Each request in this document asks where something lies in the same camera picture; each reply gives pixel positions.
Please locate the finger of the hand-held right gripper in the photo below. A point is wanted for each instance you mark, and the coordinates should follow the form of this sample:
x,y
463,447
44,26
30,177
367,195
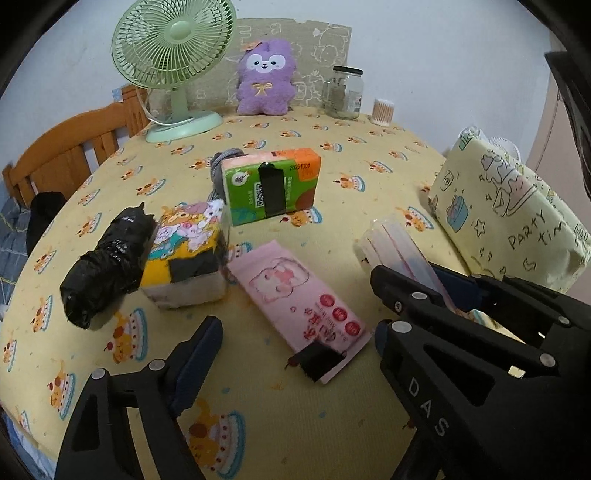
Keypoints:
x,y
457,288
443,415

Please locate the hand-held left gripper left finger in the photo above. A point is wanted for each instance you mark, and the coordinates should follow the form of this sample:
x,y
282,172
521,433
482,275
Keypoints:
x,y
198,355

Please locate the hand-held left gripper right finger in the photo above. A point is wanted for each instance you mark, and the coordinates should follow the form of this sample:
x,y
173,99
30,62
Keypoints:
x,y
382,339

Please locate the clear plastic pack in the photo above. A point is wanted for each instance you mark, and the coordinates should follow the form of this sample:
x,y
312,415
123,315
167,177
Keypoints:
x,y
392,244

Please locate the pink tissue pack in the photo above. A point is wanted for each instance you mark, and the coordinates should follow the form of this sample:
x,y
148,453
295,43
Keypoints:
x,y
295,295

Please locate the cartoon print tissue pack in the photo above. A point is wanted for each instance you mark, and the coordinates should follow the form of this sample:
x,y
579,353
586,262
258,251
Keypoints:
x,y
184,240

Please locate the black bundle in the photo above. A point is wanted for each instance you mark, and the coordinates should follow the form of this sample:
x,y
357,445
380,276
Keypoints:
x,y
108,267

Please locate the green orange tissue pack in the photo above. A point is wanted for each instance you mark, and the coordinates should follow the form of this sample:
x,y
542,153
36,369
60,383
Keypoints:
x,y
295,184

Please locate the grey knitted glove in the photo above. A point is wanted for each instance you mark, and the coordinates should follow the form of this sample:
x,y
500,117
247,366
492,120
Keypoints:
x,y
218,168

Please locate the yellow cake-print tablecloth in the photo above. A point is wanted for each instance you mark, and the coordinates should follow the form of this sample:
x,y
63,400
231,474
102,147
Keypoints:
x,y
277,415

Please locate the white floor fan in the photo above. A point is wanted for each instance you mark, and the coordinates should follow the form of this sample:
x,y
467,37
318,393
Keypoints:
x,y
503,145

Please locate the cotton swab container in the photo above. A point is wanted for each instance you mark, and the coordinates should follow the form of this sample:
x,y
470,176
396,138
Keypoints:
x,y
382,113

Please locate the black garment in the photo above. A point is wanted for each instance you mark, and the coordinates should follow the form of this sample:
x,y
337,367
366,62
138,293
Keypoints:
x,y
44,217

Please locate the glass jar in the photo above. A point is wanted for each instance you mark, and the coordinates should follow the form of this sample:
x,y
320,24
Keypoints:
x,y
344,94

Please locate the blue plaid bedding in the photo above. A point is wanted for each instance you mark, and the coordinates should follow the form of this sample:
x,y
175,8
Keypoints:
x,y
11,230

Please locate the purple plush toy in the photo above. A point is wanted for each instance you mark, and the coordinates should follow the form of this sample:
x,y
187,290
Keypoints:
x,y
265,87

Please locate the beige cartoon cushion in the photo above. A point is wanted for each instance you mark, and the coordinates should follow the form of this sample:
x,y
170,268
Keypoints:
x,y
323,41

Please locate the green desk fan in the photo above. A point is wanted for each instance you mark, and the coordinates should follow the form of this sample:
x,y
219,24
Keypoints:
x,y
175,41

